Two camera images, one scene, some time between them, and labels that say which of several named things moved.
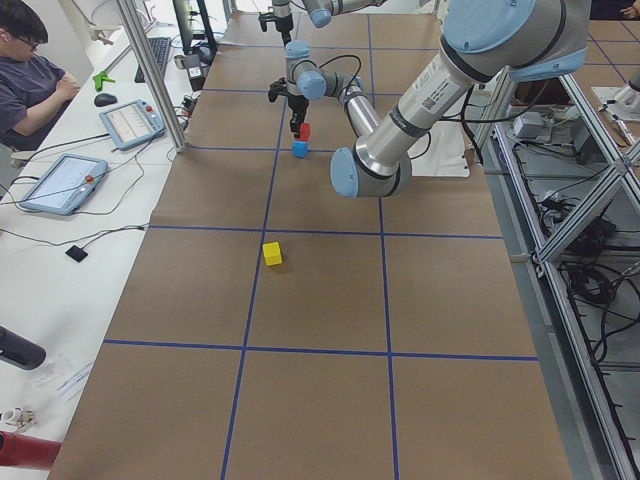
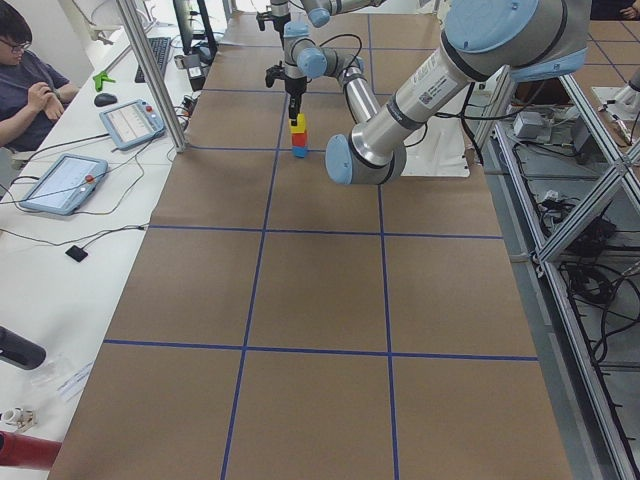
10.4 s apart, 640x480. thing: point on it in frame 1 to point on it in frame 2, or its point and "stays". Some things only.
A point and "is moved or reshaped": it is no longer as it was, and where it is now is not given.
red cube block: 305,131 to 298,139
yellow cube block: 272,254 is moved or reshaped
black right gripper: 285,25 stays
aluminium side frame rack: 565,195 stays
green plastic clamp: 99,78 stays
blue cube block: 300,148 stays
